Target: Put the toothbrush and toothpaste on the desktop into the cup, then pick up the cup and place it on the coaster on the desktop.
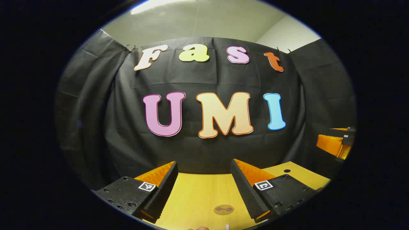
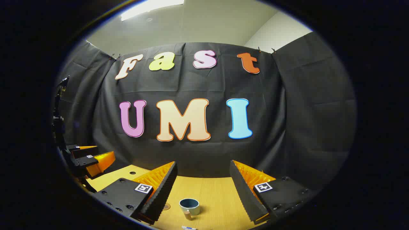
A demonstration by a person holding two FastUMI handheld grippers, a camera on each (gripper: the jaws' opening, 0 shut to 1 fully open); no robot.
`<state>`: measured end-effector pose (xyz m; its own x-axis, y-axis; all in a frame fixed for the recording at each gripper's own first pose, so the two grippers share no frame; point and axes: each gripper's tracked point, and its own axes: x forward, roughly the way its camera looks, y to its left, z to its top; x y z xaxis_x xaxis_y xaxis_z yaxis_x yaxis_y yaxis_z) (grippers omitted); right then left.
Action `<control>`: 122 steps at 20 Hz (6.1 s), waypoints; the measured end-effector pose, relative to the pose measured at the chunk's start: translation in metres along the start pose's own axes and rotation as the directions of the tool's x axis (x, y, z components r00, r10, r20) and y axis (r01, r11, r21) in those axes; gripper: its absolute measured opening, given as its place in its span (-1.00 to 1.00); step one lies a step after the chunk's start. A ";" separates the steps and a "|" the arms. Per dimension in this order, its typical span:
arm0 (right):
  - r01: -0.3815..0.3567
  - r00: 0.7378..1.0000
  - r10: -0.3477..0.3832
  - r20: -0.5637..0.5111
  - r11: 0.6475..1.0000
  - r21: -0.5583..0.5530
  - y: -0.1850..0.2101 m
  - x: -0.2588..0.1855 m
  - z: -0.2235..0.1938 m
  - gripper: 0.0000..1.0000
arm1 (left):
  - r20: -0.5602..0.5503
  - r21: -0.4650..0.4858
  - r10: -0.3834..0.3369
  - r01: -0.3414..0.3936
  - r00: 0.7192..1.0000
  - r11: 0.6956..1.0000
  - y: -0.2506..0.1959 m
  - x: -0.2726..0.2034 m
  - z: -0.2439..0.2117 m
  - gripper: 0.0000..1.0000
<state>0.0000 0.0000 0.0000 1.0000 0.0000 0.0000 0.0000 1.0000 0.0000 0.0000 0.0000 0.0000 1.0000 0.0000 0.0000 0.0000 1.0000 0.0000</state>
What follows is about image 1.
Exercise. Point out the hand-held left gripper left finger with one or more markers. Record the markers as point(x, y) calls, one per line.
point(166, 188)

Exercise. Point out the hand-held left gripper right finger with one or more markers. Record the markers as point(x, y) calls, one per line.
point(244, 191)

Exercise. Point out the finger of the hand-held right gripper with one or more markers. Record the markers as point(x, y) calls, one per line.
point(332, 143)

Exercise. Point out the round wooden coaster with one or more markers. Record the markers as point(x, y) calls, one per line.
point(223, 209)

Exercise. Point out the wooden desktop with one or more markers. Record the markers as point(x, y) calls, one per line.
point(198, 195)

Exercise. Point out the black backdrop cloth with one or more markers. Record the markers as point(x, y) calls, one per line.
point(204, 153)

